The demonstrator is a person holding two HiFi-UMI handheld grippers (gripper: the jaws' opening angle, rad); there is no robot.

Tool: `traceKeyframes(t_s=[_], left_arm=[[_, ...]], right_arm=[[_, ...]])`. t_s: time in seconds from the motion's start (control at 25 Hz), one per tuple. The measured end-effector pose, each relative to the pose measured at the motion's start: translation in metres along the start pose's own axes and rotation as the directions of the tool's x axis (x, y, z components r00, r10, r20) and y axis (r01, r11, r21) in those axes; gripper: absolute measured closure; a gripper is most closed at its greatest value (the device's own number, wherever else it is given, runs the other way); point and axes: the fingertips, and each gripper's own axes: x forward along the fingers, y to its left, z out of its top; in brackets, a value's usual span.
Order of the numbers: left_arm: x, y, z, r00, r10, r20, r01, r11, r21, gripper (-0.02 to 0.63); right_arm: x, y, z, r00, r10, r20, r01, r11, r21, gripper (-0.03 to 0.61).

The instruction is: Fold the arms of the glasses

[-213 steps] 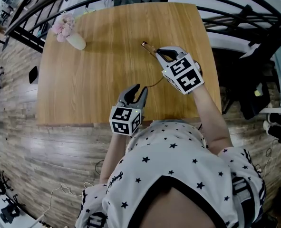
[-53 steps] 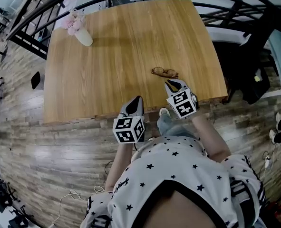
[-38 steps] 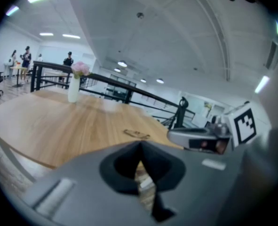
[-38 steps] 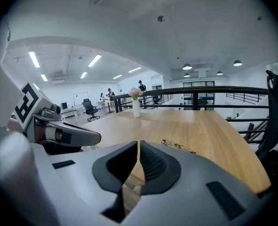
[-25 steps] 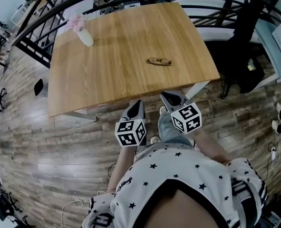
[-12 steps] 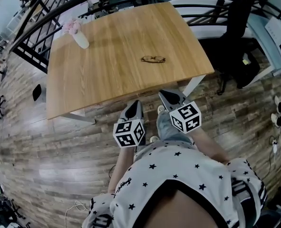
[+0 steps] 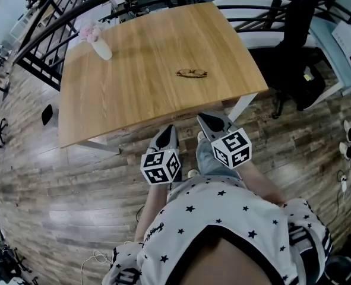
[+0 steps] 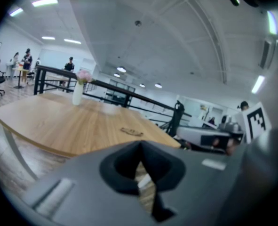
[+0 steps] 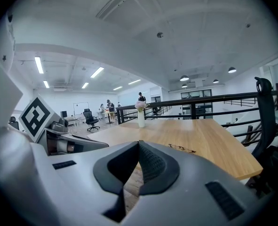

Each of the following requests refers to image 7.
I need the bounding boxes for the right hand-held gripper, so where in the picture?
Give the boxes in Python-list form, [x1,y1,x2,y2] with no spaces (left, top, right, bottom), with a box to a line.
[197,112,252,169]

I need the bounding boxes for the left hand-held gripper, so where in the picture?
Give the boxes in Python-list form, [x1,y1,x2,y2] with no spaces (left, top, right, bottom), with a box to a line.
[141,125,182,186]

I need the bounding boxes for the brown eyeglasses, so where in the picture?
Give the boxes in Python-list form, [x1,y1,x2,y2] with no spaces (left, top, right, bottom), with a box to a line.
[176,68,208,79]

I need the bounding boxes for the person's right forearm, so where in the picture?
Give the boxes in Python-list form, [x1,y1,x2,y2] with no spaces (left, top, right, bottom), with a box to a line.
[239,161,287,207]

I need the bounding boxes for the person's left forearm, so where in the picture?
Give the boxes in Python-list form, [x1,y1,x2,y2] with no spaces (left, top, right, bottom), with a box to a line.
[133,184,167,243]

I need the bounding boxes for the light grey denim trousers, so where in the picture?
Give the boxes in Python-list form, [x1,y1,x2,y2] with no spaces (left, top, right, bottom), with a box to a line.
[195,137,243,182]

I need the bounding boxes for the white star print shirt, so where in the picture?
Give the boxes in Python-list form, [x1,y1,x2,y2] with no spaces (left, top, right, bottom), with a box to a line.
[102,175,333,285]

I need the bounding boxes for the black office chair with jacket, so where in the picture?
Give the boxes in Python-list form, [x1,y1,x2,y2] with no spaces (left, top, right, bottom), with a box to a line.
[249,0,327,120]

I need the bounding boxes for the black oval floor object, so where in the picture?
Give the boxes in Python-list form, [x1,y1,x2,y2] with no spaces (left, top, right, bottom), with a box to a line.
[41,104,53,126]

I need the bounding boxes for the pink flower bunch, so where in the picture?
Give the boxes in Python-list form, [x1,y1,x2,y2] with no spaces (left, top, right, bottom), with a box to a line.
[79,22,105,44]

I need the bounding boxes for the pale blue side table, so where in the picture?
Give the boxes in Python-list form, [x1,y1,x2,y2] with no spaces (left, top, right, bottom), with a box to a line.
[308,19,351,97]

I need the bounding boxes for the person's bare chest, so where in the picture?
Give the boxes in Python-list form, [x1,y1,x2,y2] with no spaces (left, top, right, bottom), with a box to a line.
[175,237,271,285]

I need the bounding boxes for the black metal railing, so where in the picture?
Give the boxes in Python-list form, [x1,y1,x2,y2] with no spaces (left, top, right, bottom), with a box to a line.
[13,0,351,91]

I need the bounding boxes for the white microwave oven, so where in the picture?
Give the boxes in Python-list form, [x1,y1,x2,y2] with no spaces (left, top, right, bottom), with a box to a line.
[331,21,351,90]

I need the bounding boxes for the black tripod equipment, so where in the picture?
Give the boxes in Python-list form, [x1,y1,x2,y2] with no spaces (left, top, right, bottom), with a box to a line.
[0,227,39,285]

